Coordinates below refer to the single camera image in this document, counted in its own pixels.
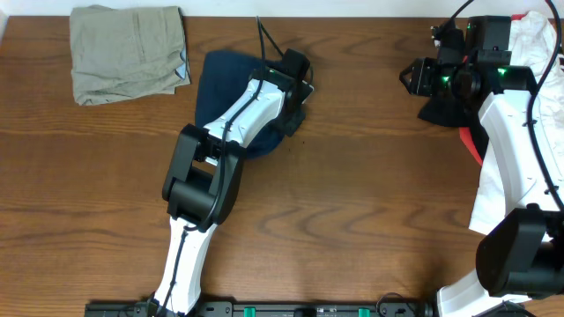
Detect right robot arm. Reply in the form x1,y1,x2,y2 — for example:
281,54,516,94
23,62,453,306
399,12,563,316

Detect folded khaki shorts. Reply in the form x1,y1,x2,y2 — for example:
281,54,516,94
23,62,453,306
70,5,190,106

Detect white garment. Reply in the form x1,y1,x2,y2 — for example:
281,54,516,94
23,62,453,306
469,11,563,234

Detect red garment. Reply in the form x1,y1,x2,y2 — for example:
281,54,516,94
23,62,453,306
455,14,536,163

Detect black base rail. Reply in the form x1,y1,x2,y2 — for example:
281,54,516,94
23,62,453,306
84,299,438,317

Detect navy blue shorts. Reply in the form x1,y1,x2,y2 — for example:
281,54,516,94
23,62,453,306
195,50,284,159

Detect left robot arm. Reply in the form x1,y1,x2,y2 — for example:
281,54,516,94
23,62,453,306
148,49,314,316

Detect black garment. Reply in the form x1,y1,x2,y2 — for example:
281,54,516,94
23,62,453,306
418,96,489,164

